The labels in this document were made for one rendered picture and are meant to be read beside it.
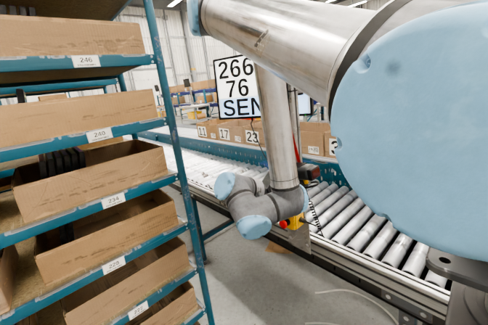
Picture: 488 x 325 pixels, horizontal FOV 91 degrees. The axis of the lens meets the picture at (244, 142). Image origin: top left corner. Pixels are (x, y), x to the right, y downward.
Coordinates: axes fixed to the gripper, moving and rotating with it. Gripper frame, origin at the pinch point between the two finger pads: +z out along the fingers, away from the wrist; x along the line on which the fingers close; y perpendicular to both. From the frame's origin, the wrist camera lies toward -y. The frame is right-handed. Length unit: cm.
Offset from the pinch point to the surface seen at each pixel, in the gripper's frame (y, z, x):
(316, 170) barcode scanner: -10.8, -5.0, 12.5
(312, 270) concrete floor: 55, 96, -31
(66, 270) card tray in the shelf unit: 37, -65, -23
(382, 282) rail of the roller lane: 20.6, 16.4, 34.3
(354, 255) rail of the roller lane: 15.9, 14.8, 24.1
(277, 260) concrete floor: 59, 89, -58
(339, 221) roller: 7.3, 29.5, 9.7
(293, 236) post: 19.2, 14.8, -2.6
